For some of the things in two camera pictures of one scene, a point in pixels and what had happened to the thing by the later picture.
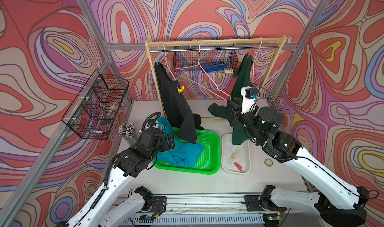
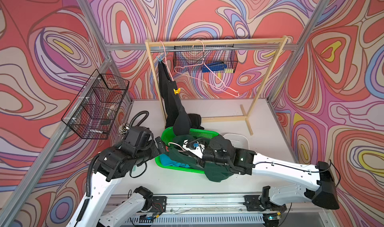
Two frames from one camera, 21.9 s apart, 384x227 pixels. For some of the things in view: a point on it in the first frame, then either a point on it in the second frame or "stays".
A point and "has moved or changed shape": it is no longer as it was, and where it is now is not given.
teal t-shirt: [184, 154] has moved or changed shape
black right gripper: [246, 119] to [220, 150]
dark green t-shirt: [242, 71] to [213, 172]
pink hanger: [227, 95] has moved or changed shape
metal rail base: [218, 210] stays
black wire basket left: [92, 115] stays
